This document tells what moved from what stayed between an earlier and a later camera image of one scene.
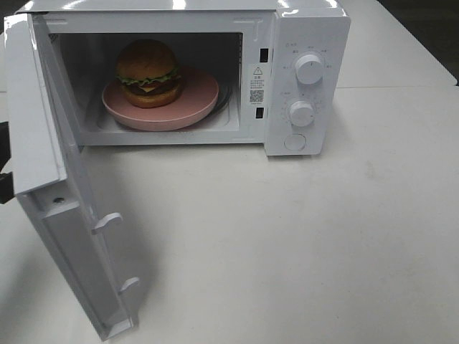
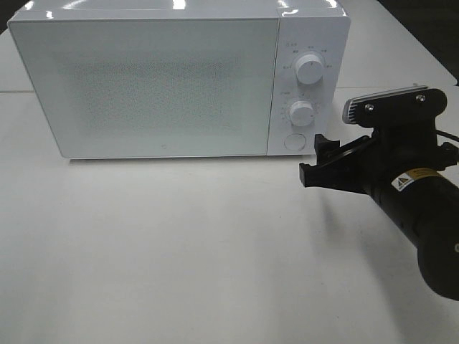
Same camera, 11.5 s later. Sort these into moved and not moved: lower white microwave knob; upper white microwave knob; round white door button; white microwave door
Moved: white microwave door
Not moved: round white door button; upper white microwave knob; lower white microwave knob
